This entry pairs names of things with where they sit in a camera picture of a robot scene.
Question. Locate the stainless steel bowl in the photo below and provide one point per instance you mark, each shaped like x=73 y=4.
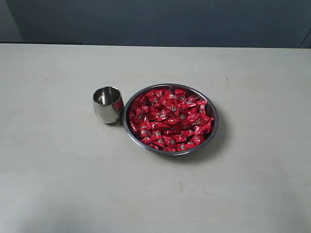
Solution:
x=132 y=136

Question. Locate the pile of red candies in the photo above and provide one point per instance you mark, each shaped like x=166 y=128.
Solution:
x=170 y=121

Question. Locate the stainless steel cup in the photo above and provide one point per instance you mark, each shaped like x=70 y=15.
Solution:
x=108 y=104

